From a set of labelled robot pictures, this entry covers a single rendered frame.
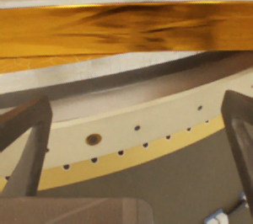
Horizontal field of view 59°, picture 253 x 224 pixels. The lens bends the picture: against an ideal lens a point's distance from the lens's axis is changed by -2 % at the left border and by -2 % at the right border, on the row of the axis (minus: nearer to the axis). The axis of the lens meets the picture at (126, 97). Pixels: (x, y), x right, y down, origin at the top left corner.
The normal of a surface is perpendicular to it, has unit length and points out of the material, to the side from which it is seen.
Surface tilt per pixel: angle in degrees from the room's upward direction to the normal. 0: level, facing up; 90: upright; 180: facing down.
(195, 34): 90
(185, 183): 62
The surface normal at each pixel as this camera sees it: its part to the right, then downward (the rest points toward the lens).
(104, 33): 0.00, 0.59
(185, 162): 0.36, 0.09
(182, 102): 0.40, 0.53
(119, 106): -0.03, -0.80
